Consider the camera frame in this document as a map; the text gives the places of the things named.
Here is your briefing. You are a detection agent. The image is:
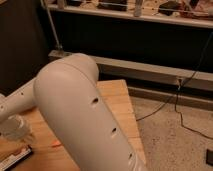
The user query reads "black floor cable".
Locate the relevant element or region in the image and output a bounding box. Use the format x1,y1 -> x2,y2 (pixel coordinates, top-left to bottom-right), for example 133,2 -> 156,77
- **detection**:
135,31 -> 213,141

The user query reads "metal shelf rail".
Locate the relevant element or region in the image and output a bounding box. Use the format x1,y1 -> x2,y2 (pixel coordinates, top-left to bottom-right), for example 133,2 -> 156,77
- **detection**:
42,0 -> 213,29

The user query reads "black snack packet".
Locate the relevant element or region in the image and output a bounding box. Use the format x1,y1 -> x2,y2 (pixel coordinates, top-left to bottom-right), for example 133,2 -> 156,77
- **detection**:
0,146 -> 33,171

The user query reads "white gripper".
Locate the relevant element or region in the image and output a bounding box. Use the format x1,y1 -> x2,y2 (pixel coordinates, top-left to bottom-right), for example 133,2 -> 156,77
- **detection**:
0,115 -> 32,142

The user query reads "orange toy carrot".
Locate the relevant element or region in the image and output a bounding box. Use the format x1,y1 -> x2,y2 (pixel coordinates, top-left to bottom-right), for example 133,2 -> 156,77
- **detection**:
51,140 -> 62,148

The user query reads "metal support pole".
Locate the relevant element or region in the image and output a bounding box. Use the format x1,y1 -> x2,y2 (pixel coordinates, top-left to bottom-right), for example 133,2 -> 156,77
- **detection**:
42,0 -> 63,51

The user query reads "black box on floor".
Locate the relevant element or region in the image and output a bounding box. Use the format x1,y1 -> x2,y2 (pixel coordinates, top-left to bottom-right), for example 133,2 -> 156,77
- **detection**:
206,149 -> 213,166

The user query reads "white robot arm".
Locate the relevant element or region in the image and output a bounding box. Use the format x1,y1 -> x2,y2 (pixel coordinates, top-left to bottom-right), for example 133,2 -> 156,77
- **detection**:
0,53 -> 148,171

